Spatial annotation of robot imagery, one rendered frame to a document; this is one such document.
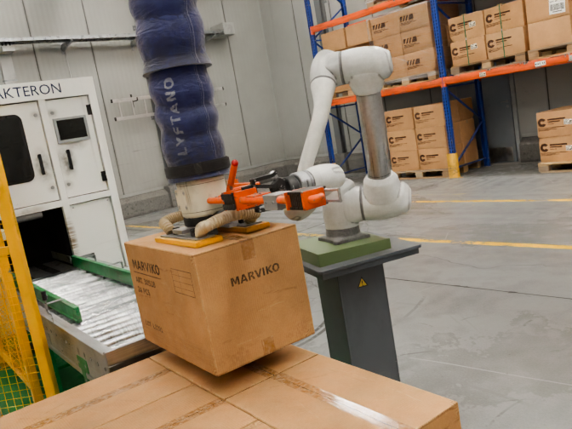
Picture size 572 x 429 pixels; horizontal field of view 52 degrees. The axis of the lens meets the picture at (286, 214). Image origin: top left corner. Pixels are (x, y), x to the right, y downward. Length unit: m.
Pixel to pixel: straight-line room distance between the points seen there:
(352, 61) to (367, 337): 1.21
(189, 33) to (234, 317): 0.93
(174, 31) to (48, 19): 10.13
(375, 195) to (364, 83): 0.49
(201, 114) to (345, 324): 1.17
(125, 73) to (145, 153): 1.63
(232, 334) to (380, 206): 0.97
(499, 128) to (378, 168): 8.42
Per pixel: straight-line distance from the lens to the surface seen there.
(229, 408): 1.89
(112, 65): 12.36
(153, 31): 2.00
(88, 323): 3.13
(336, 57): 2.37
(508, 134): 10.80
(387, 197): 2.54
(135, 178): 12.26
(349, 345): 2.67
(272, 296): 1.97
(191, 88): 1.98
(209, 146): 1.98
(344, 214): 2.58
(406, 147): 10.41
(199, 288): 1.83
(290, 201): 1.58
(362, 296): 2.64
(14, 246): 3.07
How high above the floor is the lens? 1.37
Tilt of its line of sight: 9 degrees down
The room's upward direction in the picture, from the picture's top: 10 degrees counter-clockwise
